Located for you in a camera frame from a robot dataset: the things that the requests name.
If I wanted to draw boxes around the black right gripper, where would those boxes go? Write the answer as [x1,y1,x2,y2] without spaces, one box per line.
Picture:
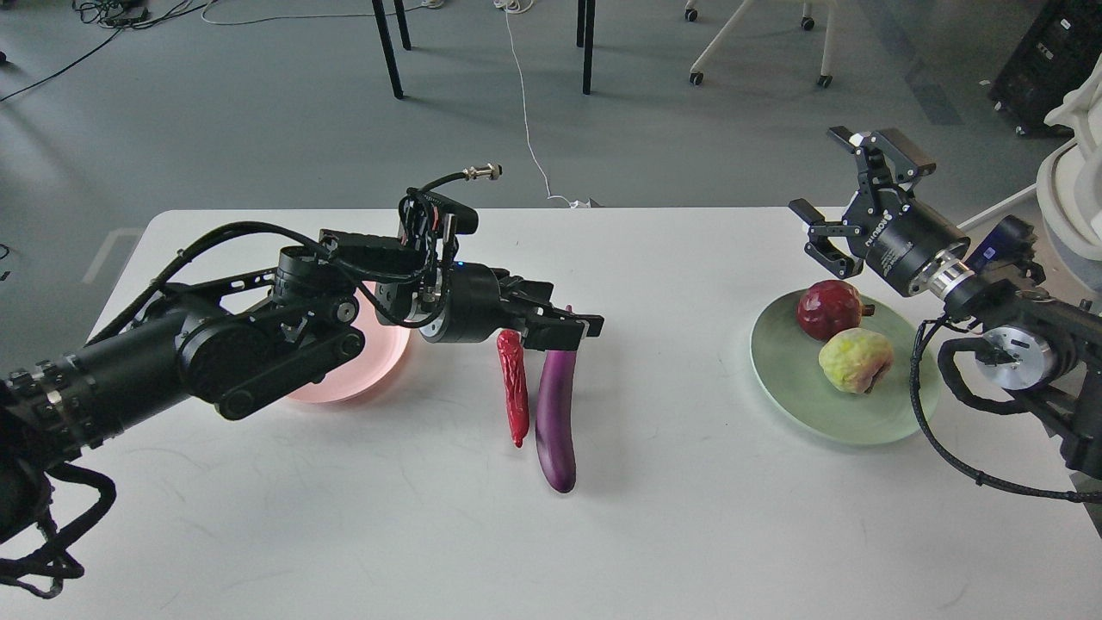
[789,126,969,297]

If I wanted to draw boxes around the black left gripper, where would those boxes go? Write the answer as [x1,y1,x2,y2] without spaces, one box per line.
[420,263,605,350]

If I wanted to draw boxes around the red chili pepper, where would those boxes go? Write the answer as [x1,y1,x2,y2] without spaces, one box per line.
[496,329,530,448]

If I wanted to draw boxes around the dark red pomegranate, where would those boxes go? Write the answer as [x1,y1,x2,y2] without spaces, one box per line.
[796,280,876,342]

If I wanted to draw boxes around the purple eggplant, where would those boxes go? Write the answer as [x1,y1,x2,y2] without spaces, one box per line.
[534,350,576,493]

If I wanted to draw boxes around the yellow-green custard apple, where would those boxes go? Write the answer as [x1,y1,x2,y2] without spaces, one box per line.
[818,328,895,394]

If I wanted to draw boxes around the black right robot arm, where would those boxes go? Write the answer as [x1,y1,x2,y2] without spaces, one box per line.
[789,126,1101,504]

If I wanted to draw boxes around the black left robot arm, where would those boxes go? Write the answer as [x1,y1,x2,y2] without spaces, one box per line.
[3,164,604,599]

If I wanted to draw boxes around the pink plate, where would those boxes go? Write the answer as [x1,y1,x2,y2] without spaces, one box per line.
[287,290,411,404]

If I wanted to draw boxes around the green plate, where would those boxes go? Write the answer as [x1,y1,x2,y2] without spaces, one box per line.
[749,290,919,446]

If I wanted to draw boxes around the white office chair base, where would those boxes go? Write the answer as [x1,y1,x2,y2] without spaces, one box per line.
[684,0,840,90]

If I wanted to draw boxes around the black equipment case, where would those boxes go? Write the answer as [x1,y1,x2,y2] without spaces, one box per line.
[988,1,1101,137]

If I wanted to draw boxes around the black table legs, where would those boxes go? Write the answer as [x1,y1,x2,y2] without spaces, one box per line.
[372,0,597,99]

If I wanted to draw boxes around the white cable on floor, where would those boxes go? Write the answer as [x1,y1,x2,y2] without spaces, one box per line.
[202,0,595,209]

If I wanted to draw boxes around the black cables on floor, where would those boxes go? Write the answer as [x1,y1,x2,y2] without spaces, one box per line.
[0,0,216,102]

